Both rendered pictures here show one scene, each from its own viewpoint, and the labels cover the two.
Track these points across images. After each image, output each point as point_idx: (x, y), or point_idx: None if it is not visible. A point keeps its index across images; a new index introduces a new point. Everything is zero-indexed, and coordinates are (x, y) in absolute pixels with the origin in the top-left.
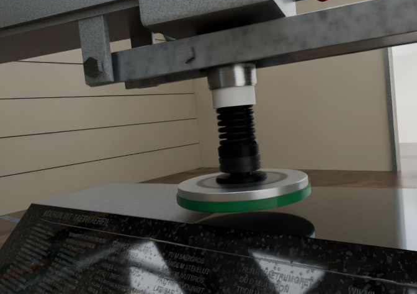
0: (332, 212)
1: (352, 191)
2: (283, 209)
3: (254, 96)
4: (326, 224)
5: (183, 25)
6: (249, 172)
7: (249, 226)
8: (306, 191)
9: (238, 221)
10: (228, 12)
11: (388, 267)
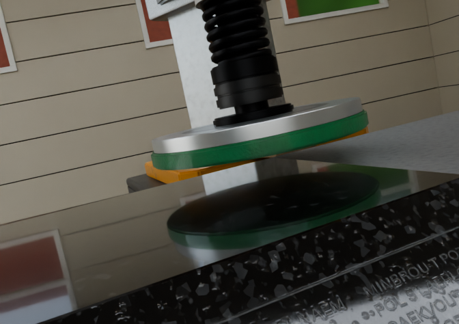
0: (140, 210)
1: (194, 243)
2: (223, 187)
3: None
4: (121, 204)
5: None
6: (235, 111)
7: (203, 176)
8: (153, 160)
9: (230, 171)
10: None
11: None
